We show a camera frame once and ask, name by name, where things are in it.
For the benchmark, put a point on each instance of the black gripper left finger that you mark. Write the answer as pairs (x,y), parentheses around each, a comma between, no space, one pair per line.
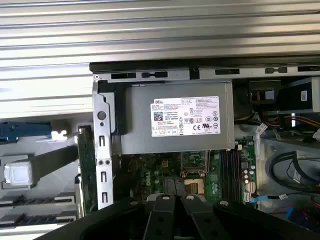
(160,220)

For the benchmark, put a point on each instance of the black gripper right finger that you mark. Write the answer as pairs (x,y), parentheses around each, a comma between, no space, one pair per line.
(200,220)

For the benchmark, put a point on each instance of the black RAM slot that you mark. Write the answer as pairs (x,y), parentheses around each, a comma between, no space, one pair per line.
(235,175)
(229,175)
(224,175)
(240,175)

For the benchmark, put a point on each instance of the CPU socket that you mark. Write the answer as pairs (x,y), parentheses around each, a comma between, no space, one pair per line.
(193,186)

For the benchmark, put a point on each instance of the metal socket cover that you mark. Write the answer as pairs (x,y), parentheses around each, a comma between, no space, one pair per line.
(195,173)

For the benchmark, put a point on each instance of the green Dell motherboard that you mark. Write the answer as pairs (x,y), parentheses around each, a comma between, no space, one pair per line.
(155,172)

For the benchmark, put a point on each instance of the green graphics card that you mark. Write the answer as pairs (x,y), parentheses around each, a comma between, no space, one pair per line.
(86,170)

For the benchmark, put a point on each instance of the grey parts rack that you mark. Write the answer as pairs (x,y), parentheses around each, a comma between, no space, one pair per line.
(57,186)

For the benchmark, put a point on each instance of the grey Dell power supply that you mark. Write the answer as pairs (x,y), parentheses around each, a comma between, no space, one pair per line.
(140,112)

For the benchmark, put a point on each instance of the black open PC case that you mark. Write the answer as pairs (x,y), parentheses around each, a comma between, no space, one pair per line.
(175,75)

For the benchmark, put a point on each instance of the silver CPU chip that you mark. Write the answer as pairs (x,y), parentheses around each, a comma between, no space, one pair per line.
(18,173)

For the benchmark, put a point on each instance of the hard disk in blue carrier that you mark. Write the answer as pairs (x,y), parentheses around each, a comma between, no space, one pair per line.
(25,130)

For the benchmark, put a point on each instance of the grey metal drive cage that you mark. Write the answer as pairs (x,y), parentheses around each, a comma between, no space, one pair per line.
(315,100)

